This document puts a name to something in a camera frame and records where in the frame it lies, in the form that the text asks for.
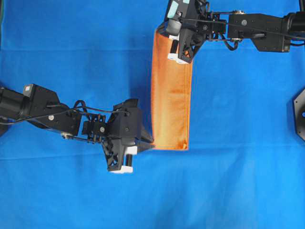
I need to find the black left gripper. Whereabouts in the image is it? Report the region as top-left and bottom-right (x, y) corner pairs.
(102, 98), (155, 174)

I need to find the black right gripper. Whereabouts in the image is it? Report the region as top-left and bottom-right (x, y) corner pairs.
(164, 0), (207, 64)

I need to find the orange towel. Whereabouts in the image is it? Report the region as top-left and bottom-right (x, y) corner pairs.
(151, 32), (193, 150)

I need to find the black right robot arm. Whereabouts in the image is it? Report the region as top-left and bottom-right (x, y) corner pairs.
(157, 0), (305, 64)

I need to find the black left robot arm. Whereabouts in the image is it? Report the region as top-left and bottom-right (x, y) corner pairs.
(0, 84), (154, 174)

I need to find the blue table cloth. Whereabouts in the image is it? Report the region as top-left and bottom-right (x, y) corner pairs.
(0, 0), (305, 229)

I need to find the right wrist camera teal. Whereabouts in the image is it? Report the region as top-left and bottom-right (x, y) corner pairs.
(165, 0), (198, 34)

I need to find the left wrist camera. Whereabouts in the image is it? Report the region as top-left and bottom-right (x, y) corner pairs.
(107, 106), (142, 142)

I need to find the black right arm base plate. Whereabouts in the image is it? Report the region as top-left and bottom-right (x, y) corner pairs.
(286, 87), (305, 145)

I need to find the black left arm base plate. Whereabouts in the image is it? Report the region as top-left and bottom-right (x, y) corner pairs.
(0, 82), (9, 136)

